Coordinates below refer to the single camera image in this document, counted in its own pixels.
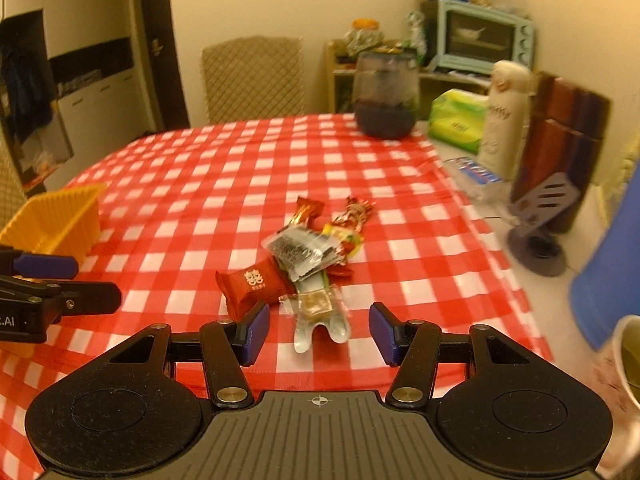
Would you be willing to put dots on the paper cup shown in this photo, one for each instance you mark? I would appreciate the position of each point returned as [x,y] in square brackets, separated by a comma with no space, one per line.
[620,385]

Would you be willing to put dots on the small red-edged packet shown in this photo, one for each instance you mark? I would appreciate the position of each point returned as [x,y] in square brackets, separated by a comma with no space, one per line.
[341,272]

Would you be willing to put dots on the red packet with white print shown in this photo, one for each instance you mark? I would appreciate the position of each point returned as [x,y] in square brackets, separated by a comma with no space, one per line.
[250,282]

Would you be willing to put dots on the green plastic bag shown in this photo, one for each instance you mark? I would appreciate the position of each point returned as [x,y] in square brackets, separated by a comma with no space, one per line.
[415,30]

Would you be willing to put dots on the dark door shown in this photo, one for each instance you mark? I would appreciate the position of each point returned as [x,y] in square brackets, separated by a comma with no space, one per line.
[160,85]

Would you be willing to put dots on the white bottle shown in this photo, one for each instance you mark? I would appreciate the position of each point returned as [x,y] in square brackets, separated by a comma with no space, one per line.
[500,125]

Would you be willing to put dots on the orange-red twist-wrapped candy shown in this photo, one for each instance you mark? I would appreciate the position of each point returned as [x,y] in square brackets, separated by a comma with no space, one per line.
[305,212]

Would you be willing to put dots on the red and gold wrapped candy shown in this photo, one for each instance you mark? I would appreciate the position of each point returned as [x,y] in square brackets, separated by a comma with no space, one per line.
[355,215]

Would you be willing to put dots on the yellow plastic tray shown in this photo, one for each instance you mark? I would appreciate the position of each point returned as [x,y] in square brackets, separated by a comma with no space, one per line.
[50,220]

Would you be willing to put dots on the wooden shelf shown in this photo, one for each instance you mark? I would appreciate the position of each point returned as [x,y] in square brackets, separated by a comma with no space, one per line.
[340,80]

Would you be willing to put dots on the clear packet with brown cube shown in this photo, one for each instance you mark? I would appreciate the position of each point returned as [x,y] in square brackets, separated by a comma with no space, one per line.
[315,305]

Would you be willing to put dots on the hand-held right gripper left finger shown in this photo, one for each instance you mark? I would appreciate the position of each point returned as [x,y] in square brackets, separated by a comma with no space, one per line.
[257,332]

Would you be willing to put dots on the blue plastic container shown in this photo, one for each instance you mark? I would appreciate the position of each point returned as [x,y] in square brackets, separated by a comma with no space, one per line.
[612,270]

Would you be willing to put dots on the light blue toaster oven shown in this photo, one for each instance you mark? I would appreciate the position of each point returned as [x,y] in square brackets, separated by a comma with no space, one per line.
[480,35]

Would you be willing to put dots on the green tissue pack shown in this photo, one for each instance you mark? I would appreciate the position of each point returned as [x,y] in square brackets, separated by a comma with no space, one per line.
[455,120]

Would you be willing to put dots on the dark hanging jacket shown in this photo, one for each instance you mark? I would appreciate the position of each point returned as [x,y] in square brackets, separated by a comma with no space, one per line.
[25,80]

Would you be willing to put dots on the red checked tablecloth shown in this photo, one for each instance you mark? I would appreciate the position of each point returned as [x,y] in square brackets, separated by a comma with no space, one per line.
[200,185]

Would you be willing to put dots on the clear packet with dark contents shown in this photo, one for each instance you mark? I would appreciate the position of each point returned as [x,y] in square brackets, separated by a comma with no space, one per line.
[297,252]

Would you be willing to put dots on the grey slotted stand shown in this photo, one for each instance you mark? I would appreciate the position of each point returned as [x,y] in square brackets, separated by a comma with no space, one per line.
[547,200]

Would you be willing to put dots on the dark brown wooden holder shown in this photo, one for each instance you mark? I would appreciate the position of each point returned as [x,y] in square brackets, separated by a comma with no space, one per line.
[565,130]

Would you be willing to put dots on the dark glass jar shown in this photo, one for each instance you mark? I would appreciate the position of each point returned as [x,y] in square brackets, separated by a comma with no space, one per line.
[385,95]

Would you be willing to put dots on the pickle jar with orange lid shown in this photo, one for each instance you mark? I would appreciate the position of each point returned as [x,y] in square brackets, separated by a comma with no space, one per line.
[362,35]

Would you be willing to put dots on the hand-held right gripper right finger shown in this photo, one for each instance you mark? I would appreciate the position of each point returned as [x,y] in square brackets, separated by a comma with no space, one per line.
[382,330]

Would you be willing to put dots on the blue and white packet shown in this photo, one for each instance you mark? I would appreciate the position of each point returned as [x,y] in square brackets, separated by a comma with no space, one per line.
[475,172]

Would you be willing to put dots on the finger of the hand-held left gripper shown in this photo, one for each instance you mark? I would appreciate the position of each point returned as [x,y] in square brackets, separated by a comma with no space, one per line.
[92,299]
[47,266]

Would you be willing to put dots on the white cabinet with dark frame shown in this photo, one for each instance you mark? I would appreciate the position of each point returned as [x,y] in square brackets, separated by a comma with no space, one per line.
[85,10]

